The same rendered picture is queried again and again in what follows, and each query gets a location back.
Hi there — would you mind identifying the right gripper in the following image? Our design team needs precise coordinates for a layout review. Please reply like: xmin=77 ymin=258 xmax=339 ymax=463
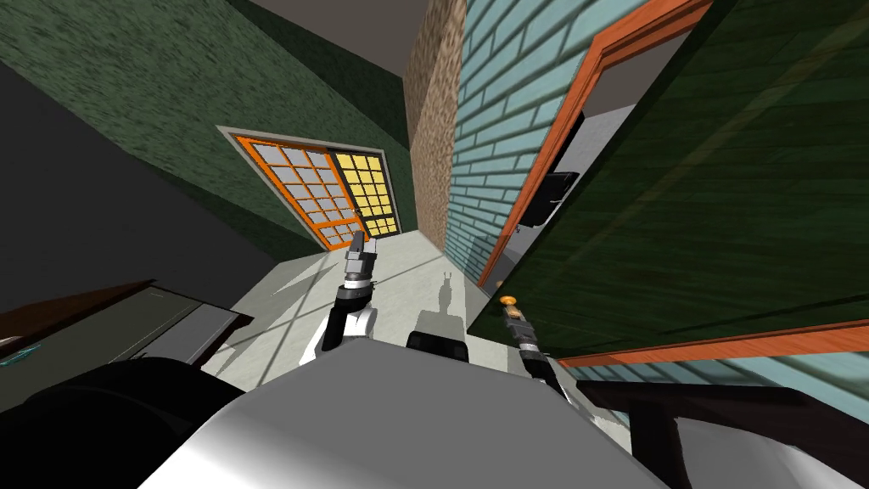
xmin=502 ymin=305 xmax=543 ymax=353

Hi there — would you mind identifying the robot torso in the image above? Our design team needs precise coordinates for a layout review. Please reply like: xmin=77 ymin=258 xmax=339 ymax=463
xmin=137 ymin=330 xmax=670 ymax=489

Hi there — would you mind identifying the dark green door leaf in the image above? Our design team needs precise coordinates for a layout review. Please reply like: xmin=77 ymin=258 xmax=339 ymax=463
xmin=467 ymin=0 xmax=869 ymax=360

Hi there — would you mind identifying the dark brown cabinet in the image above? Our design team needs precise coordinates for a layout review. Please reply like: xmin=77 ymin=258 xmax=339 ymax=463
xmin=0 ymin=278 xmax=255 ymax=413

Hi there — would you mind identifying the orange framed paned window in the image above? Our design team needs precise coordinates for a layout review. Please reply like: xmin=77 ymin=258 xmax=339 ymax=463
xmin=216 ymin=125 xmax=403 ymax=253

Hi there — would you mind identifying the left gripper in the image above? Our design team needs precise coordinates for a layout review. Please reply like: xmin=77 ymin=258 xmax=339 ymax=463
xmin=343 ymin=230 xmax=379 ymax=286

